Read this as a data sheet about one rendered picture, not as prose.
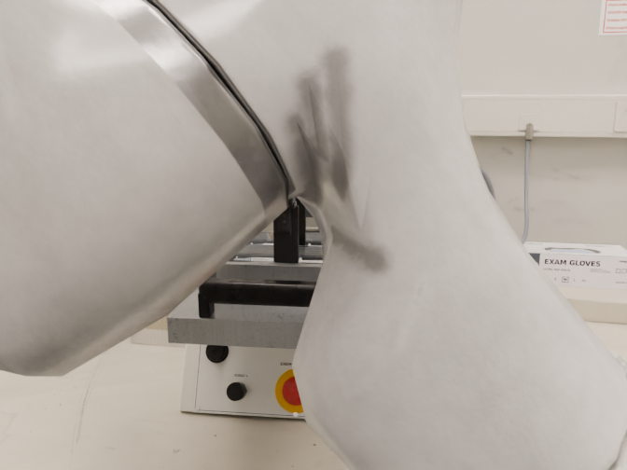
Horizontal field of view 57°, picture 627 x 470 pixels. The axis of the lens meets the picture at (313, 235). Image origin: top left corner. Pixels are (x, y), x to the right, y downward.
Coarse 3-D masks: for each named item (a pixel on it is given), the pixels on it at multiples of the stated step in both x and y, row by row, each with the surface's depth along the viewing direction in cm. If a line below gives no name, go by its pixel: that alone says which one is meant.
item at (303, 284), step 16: (208, 288) 59; (224, 288) 59; (240, 288) 59; (256, 288) 59; (272, 288) 59; (288, 288) 58; (304, 288) 58; (208, 304) 60; (240, 304) 60; (256, 304) 59; (272, 304) 59; (288, 304) 59; (304, 304) 59
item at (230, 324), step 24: (240, 264) 66; (264, 264) 66; (288, 264) 66; (312, 264) 66; (192, 312) 62; (216, 312) 62; (240, 312) 62; (264, 312) 62; (288, 312) 62; (168, 336) 61; (192, 336) 61; (216, 336) 60; (240, 336) 60; (264, 336) 60; (288, 336) 59
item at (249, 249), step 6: (246, 246) 75; (252, 246) 75; (258, 246) 75; (264, 246) 75; (270, 246) 75; (300, 246) 75; (306, 246) 75; (312, 246) 75; (318, 246) 75; (240, 252) 72; (246, 252) 72; (252, 252) 72; (258, 252) 72; (264, 252) 72; (270, 252) 72; (300, 252) 72; (306, 252) 72; (312, 252) 72; (318, 252) 72
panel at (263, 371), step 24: (240, 360) 84; (264, 360) 83; (288, 360) 83; (216, 384) 83; (264, 384) 83; (192, 408) 83; (216, 408) 83; (240, 408) 82; (264, 408) 82; (288, 408) 82
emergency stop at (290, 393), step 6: (294, 378) 82; (288, 384) 81; (294, 384) 81; (282, 390) 82; (288, 390) 81; (294, 390) 81; (288, 396) 81; (294, 396) 81; (288, 402) 81; (294, 402) 81; (300, 402) 81
